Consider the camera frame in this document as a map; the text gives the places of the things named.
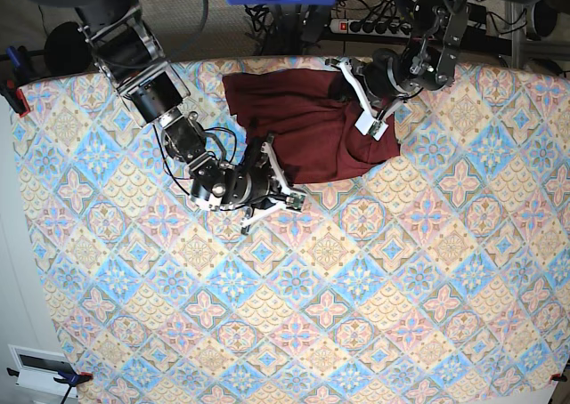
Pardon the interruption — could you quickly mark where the blue clamp upper left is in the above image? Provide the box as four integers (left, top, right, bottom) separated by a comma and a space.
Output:
1, 45, 32, 117

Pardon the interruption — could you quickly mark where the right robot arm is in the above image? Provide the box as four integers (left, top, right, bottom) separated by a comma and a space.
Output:
29, 0, 305, 233

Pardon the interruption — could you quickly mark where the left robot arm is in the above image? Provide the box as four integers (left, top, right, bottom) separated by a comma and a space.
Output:
327, 0, 540, 119

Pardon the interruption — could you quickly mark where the blue clamp lower left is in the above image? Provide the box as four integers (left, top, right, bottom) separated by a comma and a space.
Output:
6, 368, 94, 403

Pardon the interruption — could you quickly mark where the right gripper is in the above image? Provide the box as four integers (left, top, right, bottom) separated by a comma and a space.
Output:
240, 133, 294, 235

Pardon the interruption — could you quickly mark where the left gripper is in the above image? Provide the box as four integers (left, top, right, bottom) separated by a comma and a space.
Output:
325, 50, 410, 112

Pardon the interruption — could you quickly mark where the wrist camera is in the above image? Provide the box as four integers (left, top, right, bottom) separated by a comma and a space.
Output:
354, 111, 388, 141
286, 192, 306, 212

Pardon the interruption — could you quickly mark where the patterned tablecloth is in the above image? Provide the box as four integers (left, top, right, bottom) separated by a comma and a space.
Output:
11, 65, 569, 403

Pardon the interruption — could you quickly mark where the blue clamp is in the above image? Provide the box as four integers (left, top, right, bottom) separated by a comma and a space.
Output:
1, 45, 32, 117
6, 368, 94, 403

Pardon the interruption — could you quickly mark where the black round stool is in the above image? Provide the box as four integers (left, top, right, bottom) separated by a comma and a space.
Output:
44, 21, 93, 77

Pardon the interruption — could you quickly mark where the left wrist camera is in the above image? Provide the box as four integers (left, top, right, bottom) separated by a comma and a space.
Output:
354, 111, 388, 141

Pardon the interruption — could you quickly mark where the white power strip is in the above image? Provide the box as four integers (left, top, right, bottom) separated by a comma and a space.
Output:
329, 19, 411, 38

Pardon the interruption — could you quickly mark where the orange clamp right edge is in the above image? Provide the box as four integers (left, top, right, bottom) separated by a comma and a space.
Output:
550, 373, 568, 383

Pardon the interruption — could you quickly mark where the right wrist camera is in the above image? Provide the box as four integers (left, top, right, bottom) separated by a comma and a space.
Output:
286, 192, 306, 212

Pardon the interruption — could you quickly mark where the white floor vent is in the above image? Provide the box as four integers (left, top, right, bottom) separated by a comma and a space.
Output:
8, 344, 73, 397

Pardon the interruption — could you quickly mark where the maroon t-shirt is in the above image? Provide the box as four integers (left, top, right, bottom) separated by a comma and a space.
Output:
223, 69, 400, 184

